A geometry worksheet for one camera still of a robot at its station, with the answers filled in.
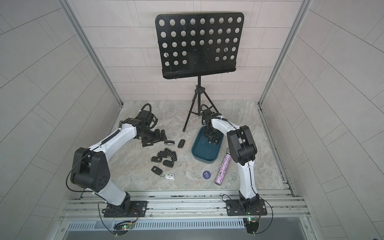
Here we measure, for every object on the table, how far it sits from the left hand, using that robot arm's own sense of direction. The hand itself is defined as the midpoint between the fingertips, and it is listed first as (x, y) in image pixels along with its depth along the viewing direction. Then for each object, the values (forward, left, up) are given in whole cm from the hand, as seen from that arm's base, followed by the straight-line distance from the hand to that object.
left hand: (164, 139), depth 87 cm
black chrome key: (+1, -2, -6) cm, 7 cm away
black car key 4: (+1, -10, -7) cm, 12 cm away
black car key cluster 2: (-5, -2, -6) cm, 8 cm away
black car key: (-10, +4, -7) cm, 13 cm away
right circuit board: (-40, -45, -8) cm, 61 cm away
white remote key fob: (-19, -5, -7) cm, 21 cm away
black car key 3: (+3, -32, -6) cm, 33 cm away
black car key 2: (-12, -3, -7) cm, 14 cm away
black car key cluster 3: (-8, -6, -6) cm, 12 cm away
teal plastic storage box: (-5, -23, -6) cm, 24 cm away
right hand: (+8, -28, -8) cm, 30 cm away
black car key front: (-16, +3, -7) cm, 18 cm away
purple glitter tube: (-15, -35, -5) cm, 38 cm away
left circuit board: (-41, +14, -7) cm, 44 cm away
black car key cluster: (-6, +1, -7) cm, 10 cm away
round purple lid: (-18, -25, -8) cm, 32 cm away
